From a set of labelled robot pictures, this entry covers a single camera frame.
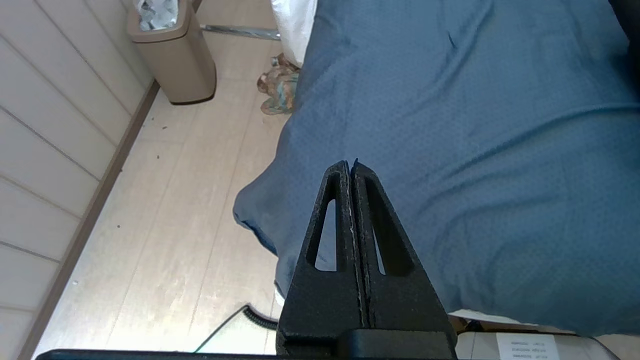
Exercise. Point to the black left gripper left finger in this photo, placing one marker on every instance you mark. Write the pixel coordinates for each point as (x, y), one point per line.
(320, 305)

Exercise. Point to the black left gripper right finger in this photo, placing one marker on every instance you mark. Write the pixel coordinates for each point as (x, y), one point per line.
(400, 305)

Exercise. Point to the white robot base chassis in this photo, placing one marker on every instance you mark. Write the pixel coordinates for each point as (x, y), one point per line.
(475, 345)

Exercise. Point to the white printed label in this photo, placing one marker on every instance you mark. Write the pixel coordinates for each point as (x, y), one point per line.
(527, 346)

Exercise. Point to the blue bed sheet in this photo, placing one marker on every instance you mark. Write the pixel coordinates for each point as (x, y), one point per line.
(450, 150)

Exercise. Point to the brown trash bin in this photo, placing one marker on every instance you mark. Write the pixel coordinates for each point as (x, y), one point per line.
(180, 65)

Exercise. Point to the thin metal rod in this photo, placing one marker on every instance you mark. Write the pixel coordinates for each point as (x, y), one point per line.
(240, 31)

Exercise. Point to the white plastic bin bag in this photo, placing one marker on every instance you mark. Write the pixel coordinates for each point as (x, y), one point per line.
(157, 12)

